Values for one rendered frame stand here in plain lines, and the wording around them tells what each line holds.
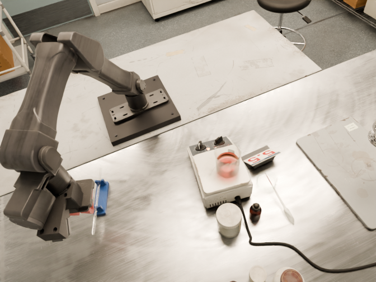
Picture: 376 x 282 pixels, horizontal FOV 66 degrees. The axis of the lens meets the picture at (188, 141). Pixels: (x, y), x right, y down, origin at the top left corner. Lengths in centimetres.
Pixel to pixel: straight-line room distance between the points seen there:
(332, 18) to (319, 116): 230
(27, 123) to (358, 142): 83
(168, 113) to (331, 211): 55
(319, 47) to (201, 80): 186
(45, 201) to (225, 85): 72
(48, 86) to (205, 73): 68
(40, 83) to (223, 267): 55
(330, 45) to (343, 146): 201
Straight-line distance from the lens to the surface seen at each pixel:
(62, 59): 62
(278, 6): 204
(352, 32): 309
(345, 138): 96
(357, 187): 87
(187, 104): 102
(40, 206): 59
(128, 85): 87
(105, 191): 87
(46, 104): 58
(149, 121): 97
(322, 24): 313
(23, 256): 92
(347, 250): 81
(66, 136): 107
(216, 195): 74
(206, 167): 75
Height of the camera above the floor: 163
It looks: 52 degrees down
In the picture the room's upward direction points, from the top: 11 degrees counter-clockwise
